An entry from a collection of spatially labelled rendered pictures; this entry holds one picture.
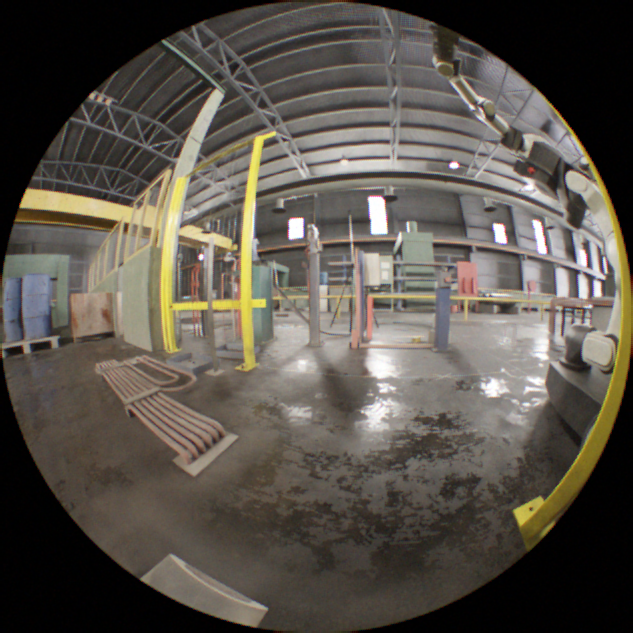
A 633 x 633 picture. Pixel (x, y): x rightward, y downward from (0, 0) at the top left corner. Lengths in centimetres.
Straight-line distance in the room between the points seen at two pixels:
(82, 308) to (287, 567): 347
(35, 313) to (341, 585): 375
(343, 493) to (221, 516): 28
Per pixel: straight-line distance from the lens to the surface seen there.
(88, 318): 353
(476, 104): 111
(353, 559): 44
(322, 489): 51
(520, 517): 59
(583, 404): 89
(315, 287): 178
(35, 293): 371
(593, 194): 107
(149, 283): 207
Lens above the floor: 43
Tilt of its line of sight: 5 degrees down
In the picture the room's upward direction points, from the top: 1 degrees counter-clockwise
